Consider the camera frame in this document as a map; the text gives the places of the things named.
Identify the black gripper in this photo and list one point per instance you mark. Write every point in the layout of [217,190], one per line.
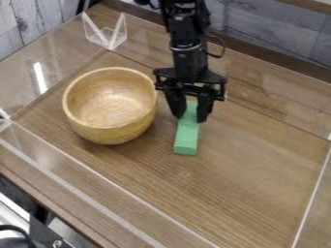
[190,77]

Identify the green rectangular block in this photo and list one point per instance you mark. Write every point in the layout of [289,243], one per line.
[188,132]

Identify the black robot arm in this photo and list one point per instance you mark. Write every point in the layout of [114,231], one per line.
[188,21]

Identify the wooden bowl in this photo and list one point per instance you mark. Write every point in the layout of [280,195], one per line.
[110,105]

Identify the clear acrylic enclosure wall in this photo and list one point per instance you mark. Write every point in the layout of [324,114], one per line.
[253,191]

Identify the clear acrylic corner bracket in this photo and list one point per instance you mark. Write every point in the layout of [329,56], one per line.
[108,38]

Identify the black metal bracket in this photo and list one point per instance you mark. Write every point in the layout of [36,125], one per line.
[45,238]

